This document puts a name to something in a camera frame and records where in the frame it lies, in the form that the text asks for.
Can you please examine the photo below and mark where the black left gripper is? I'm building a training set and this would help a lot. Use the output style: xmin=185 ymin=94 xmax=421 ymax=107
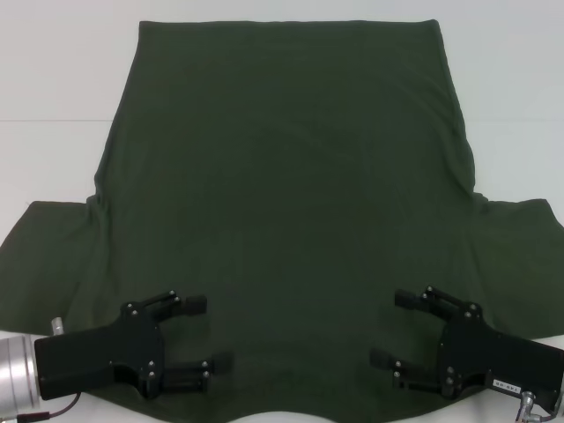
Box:
xmin=33 ymin=289 xmax=234 ymax=401

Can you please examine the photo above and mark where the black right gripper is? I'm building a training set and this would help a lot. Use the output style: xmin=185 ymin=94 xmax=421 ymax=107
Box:
xmin=369 ymin=285 xmax=564 ymax=413

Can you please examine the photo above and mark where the dark green t-shirt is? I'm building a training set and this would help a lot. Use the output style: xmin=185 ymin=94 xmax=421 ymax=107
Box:
xmin=0 ymin=19 xmax=564 ymax=418

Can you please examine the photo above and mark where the right arm cable with plug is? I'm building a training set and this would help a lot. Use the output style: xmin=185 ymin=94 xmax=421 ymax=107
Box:
xmin=514 ymin=393 xmax=557 ymax=423

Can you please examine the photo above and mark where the arm cable with plug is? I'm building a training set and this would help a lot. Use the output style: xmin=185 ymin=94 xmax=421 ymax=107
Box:
xmin=0 ymin=315 xmax=83 ymax=423
xmin=514 ymin=393 xmax=557 ymax=423

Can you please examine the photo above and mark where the left arm cable with plug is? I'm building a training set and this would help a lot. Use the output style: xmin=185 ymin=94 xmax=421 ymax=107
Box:
xmin=0 ymin=315 xmax=83 ymax=423

